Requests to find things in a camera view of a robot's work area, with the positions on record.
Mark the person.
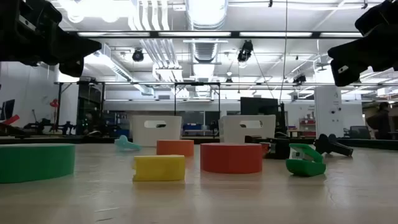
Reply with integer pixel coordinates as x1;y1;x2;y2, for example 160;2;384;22
366;101;394;141

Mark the black ceiling camera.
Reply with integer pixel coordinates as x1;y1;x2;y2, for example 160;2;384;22
292;73;307;86
131;47;145;63
236;39;254;63

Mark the green stapler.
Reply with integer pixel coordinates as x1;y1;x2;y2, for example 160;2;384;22
285;143;327;177

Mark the yellow mini stapler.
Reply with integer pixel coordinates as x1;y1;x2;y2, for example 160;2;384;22
132;154;187;182

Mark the black aluminium table frame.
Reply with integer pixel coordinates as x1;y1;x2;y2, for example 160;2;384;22
0;135;398;151

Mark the black computer monitor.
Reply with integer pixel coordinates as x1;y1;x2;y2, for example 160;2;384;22
0;98;16;121

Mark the black stapler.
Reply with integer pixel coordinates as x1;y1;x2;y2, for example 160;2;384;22
313;133;354;157

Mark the grey office chair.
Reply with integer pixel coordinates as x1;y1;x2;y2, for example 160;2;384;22
349;125;372;140

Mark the orange tape roll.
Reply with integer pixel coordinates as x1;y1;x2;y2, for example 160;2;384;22
156;139;195;157

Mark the silver ventilation duct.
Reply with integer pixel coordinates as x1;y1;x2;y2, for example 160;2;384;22
185;0;229;98

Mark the thin hanging cable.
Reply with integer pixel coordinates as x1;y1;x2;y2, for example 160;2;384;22
278;0;289;104

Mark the black background frame stand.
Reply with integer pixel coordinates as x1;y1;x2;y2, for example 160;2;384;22
173;81;222;138

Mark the pale teal staple remover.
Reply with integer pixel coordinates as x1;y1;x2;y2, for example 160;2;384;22
114;134;142;152

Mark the green tape roll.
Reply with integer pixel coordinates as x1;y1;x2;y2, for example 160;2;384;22
0;143;76;184

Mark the white plastic bin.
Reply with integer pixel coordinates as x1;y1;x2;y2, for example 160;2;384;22
131;115;183;147
218;114;277;144

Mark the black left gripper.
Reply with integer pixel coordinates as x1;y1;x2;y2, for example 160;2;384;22
0;0;103;78

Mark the large black screen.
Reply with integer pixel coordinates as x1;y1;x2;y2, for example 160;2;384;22
239;96;280;116

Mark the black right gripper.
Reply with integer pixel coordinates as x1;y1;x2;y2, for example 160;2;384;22
328;0;398;87

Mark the red storage shelf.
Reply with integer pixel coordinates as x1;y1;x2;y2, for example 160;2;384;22
298;116;317;138

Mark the red tape roll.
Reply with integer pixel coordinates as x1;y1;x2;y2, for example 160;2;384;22
200;142;263;174

